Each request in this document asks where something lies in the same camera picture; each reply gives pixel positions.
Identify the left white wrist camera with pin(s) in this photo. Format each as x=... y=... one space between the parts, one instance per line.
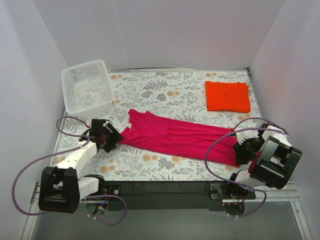
x=108 y=125

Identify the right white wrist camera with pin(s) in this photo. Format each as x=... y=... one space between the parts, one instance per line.
x=245 y=135

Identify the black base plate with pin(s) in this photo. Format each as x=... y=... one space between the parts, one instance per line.
x=170 y=195

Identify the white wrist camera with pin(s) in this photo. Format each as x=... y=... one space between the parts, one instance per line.
x=245 y=135
x=108 y=125

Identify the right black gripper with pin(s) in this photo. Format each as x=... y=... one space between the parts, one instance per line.
x=242 y=152

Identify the white plastic basket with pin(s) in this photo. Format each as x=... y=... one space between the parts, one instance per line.
x=87 y=88

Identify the folded orange t shirt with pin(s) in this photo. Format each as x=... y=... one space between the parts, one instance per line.
x=227 y=97

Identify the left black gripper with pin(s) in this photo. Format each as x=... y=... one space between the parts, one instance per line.
x=111 y=138

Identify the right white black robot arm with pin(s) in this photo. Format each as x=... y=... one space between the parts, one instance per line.
x=271 y=157

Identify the aluminium frame rail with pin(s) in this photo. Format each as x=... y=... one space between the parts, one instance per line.
x=270 y=216

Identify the floral table mat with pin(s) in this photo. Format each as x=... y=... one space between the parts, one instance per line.
x=175 y=95

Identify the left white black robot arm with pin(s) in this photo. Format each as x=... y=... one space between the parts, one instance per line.
x=61 y=189

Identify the magenta t shirt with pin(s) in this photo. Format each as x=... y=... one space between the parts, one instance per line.
x=170 y=136

